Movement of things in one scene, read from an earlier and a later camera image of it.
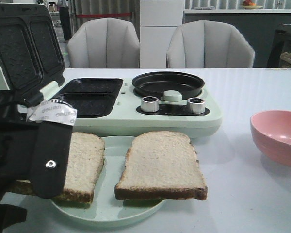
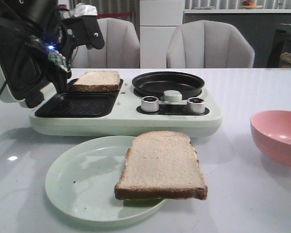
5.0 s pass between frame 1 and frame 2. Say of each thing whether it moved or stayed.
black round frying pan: stayed
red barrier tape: stayed
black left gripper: moved
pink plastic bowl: stayed
